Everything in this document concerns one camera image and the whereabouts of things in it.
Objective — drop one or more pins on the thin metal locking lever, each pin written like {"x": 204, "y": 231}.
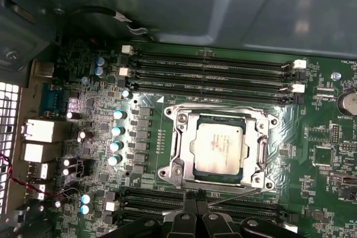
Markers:
{"x": 237, "y": 196}
{"x": 206, "y": 107}

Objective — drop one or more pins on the metal socket cover frame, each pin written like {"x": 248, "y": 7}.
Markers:
{"x": 187, "y": 148}

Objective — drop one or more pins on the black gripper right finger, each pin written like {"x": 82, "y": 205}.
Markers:
{"x": 202, "y": 207}

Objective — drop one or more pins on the CPU socket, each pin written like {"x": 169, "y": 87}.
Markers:
{"x": 181, "y": 118}

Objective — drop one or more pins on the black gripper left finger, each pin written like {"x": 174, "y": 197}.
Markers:
{"x": 191, "y": 207}

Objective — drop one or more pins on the black RAM slot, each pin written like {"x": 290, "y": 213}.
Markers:
{"x": 223, "y": 83}
{"x": 153, "y": 194}
{"x": 223, "y": 94}
{"x": 223, "y": 71}
{"x": 223, "y": 60}
{"x": 145, "y": 210}

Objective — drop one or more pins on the green motherboard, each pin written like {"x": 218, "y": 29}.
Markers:
{"x": 293, "y": 137}

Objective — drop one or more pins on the silver square CPU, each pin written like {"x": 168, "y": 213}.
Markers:
{"x": 220, "y": 148}

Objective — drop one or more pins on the open black PC case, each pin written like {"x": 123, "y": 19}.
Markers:
{"x": 195, "y": 4}

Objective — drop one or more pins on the round coin battery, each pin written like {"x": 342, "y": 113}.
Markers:
{"x": 348, "y": 102}

